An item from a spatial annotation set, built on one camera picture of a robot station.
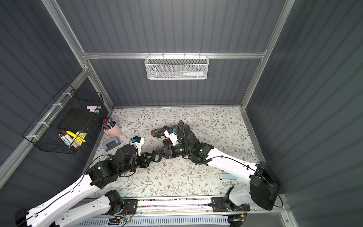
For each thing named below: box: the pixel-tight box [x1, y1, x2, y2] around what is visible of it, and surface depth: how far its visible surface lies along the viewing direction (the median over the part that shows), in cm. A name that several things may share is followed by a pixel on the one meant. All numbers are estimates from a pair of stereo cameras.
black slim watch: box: [154, 128, 162, 139], surface depth 88 cm
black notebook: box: [57, 108, 96, 132], surface depth 75 cm
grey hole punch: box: [102, 136, 121, 152], surface depth 98 cm
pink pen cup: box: [101, 118, 122, 139], surface depth 96 cm
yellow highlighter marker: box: [66, 130, 87, 143], surface depth 72 cm
